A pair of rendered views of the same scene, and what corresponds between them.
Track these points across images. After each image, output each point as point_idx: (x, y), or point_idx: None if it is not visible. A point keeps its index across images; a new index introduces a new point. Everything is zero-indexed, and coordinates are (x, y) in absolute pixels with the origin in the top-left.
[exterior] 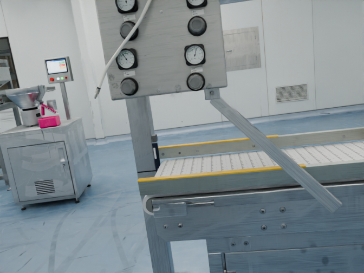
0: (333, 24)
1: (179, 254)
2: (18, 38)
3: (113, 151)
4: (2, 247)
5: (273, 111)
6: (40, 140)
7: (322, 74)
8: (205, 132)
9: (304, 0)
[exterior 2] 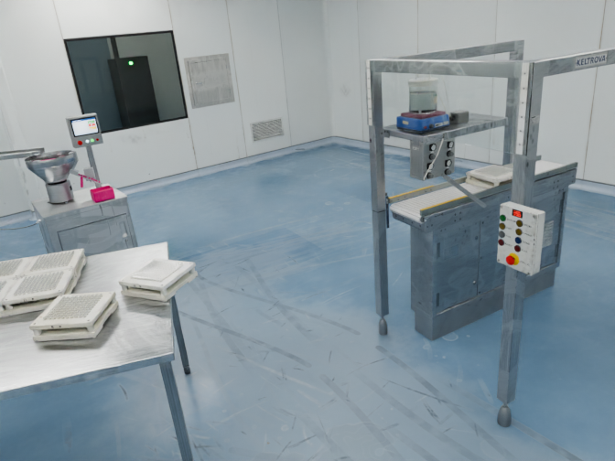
0: (301, 52)
1: (304, 285)
2: None
3: None
4: None
5: (251, 151)
6: (98, 217)
7: (294, 107)
8: (184, 184)
9: (272, 25)
